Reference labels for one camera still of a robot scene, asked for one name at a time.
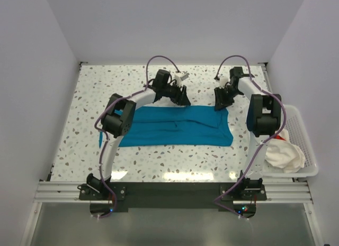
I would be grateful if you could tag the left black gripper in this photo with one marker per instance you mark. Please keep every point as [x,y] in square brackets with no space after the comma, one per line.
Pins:
[181,98]

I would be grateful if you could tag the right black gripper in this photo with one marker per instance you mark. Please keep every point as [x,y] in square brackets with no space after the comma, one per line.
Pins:
[220,102]

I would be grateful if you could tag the blue polo t shirt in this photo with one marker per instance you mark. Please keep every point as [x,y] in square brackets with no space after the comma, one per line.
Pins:
[191,125]

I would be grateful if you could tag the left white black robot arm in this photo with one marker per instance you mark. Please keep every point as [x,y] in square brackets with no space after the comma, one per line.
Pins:
[116,120]

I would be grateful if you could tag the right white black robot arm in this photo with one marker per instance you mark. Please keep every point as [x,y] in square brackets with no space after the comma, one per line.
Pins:
[263,122]

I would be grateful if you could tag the red white garment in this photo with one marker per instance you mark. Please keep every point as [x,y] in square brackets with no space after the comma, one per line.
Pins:
[283,135]

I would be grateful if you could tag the white plastic basket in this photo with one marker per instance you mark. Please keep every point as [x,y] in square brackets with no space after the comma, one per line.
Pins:
[298,136]

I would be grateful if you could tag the white t shirt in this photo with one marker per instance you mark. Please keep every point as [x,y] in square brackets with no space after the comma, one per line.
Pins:
[285,155]

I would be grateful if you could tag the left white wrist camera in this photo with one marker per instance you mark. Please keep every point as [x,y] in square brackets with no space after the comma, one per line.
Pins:
[179,77]

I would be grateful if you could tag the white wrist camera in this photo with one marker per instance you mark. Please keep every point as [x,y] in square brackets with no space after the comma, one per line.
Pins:
[223,82]
[179,77]

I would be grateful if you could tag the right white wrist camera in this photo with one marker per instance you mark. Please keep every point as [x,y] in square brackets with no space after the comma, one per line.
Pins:
[223,82]

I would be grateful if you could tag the aluminium rail frame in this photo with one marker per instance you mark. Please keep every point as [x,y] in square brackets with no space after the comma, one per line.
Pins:
[278,191]

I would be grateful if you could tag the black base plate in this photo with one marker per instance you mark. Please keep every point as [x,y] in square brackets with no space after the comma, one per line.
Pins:
[121,197]

